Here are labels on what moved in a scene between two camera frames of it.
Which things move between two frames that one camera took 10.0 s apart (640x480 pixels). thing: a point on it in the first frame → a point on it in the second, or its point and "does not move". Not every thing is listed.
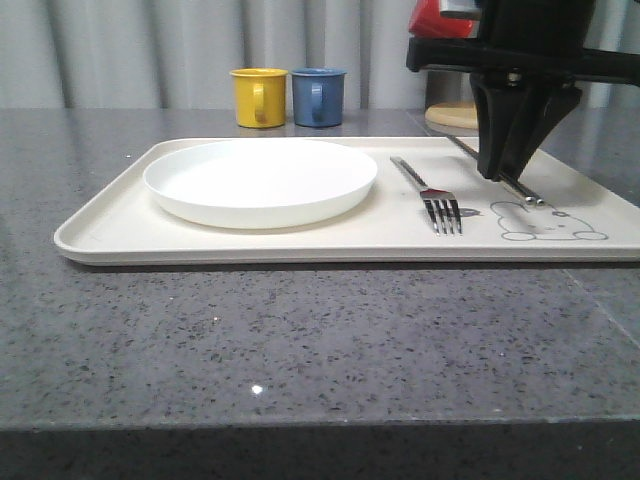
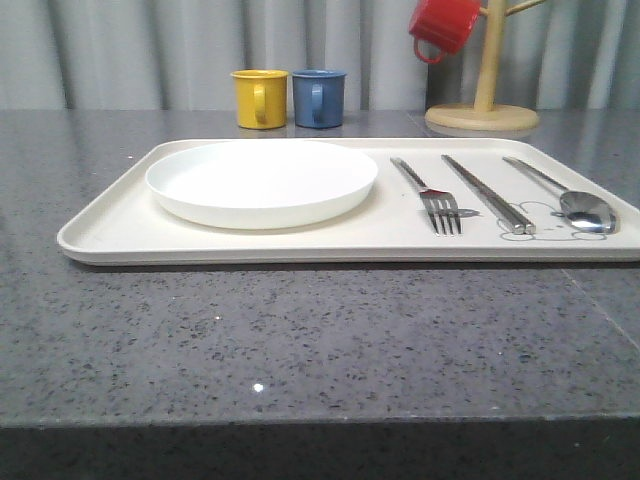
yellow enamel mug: (260, 96) does not move
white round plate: (260, 183) does not move
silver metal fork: (441, 205) does not move
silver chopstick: (508, 180) → (518, 227)
